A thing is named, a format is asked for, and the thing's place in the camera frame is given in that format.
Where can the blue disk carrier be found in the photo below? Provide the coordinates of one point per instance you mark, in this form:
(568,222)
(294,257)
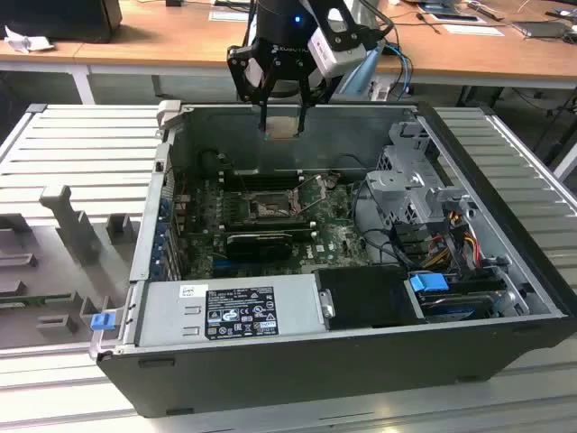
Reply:
(426,284)

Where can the wooden desk white frame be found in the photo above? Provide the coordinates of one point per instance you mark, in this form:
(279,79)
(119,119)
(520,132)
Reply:
(180,40)
(40,59)

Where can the metal disk bay cage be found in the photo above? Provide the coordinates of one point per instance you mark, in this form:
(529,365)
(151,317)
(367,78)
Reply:
(396,185)

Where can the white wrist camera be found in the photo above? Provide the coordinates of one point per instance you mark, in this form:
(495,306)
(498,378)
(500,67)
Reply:
(336,56)

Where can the blue case latch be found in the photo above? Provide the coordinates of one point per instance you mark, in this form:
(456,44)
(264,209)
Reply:
(101,323)

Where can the grey parts rack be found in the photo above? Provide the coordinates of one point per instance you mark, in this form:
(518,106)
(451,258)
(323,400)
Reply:
(67,270)

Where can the green RAM stick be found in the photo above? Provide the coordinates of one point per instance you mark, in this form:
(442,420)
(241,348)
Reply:
(36,299)

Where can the black camera bracket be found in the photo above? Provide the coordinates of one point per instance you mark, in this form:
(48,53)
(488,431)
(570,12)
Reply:
(342,27)

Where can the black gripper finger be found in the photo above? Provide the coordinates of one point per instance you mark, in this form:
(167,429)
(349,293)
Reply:
(239,67)
(317,90)

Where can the large black box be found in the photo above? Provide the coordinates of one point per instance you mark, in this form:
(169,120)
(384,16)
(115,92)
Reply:
(58,18)

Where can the white paper sheet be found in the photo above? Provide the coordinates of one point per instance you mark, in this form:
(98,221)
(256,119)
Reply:
(230,15)
(473,29)

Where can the hard disk drive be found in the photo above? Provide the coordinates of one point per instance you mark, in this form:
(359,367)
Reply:
(451,311)

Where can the grey power supply with label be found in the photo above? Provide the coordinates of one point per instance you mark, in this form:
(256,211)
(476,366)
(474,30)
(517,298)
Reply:
(167,315)

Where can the black plastic shroud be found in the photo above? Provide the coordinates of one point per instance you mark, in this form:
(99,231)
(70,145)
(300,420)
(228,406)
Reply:
(369,297)

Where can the black grey PC case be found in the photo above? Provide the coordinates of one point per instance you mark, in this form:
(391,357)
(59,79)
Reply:
(270,383)

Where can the thin metal locking lever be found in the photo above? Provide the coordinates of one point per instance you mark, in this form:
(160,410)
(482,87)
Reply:
(308,181)
(244,186)

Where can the green motherboard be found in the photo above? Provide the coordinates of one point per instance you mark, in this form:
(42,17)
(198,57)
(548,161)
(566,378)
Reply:
(333,234)

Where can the pale blue teach pendant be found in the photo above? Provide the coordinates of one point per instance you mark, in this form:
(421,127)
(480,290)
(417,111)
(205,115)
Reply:
(367,67)

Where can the crumpled white paper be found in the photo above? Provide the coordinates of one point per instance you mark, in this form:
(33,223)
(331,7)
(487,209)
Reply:
(27,43)

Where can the dark tablet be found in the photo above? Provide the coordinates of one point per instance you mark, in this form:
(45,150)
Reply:
(453,15)

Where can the black graphics card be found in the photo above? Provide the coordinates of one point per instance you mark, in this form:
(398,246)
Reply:
(259,247)

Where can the silver square CPU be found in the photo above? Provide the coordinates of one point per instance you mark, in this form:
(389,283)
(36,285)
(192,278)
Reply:
(283,128)

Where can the CPU socket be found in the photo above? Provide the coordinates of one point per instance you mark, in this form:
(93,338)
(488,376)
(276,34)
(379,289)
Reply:
(270,207)

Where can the grey laptop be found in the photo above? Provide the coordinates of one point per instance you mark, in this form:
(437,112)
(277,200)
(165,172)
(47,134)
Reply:
(541,29)

